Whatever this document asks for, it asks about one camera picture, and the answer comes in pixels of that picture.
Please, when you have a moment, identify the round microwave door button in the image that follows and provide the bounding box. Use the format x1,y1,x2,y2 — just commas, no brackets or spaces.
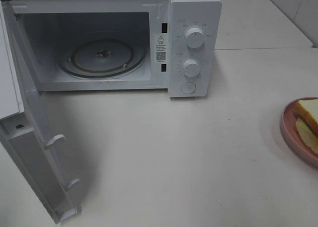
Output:
181,82,196,94

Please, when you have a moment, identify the white microwave knob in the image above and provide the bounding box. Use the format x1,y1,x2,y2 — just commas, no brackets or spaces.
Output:
182,59,201,77
184,25,205,49

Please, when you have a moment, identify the pink round plate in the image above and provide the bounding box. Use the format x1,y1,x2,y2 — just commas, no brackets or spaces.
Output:
280,97,318,169

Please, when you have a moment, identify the white microwave door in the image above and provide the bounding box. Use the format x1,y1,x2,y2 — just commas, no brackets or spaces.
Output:
0,1,79,223

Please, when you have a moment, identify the white bread sandwich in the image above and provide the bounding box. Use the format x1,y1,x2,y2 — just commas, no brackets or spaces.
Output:
295,99,318,154

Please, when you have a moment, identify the glass microwave turntable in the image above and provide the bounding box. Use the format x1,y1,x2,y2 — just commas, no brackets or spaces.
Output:
59,38,148,78

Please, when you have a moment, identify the white microwave oven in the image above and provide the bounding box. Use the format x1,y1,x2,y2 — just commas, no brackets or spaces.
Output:
0,0,222,98

